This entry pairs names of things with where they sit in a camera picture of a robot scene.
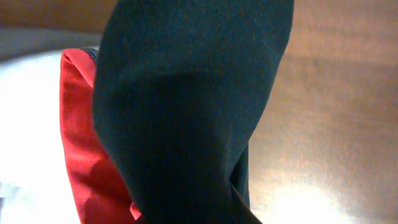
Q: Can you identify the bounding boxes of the grey folded garment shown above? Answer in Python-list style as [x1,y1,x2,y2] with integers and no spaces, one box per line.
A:
[1,27,101,61]

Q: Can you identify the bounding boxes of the white folded shirt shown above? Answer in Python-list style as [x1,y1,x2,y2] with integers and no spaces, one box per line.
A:
[0,46,100,224]

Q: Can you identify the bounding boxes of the black leggings with pink waistband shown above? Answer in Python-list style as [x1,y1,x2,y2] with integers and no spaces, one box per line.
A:
[60,0,294,224]

